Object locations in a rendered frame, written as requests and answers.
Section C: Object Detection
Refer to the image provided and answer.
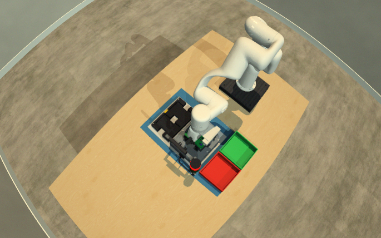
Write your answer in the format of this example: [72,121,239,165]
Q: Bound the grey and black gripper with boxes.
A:
[186,126,201,145]

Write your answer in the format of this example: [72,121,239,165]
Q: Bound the green circuit board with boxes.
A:
[184,131,205,149]

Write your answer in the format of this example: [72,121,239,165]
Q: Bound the green bin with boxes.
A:
[219,131,258,170]

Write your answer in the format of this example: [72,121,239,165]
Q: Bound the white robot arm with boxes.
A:
[191,16,284,146]

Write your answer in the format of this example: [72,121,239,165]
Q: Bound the red bin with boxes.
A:
[199,151,241,192]

